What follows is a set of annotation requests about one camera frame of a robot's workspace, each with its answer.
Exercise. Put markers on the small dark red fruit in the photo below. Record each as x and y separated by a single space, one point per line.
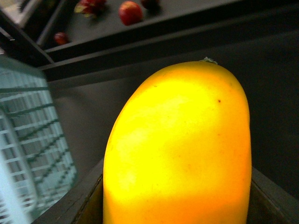
61 38

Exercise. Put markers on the yellow mango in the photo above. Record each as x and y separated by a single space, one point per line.
179 151

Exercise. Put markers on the light blue plastic basket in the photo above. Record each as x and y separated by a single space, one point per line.
36 166

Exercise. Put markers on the dark purple plum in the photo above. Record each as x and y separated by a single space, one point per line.
150 4

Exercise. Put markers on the black fruit shelf tray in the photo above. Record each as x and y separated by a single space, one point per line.
87 35

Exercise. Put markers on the pink dragon fruit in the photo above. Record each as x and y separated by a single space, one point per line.
90 7

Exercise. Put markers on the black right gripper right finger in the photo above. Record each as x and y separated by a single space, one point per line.
269 203

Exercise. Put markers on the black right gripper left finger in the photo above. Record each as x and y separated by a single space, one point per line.
83 204

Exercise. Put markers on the red apple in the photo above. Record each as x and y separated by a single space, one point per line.
130 13

